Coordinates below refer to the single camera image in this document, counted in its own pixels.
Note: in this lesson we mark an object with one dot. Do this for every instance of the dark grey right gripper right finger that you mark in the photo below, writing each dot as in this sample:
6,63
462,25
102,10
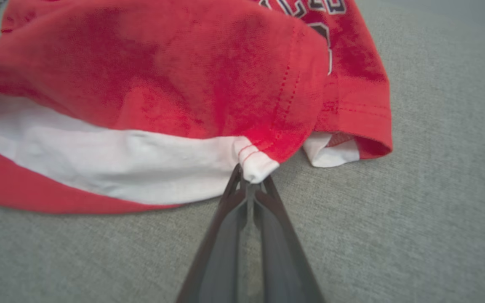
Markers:
284,265

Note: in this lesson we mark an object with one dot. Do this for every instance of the red and white t-shirt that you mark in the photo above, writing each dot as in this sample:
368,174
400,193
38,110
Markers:
141,63

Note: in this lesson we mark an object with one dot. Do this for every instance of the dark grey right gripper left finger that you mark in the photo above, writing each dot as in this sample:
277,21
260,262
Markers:
217,261

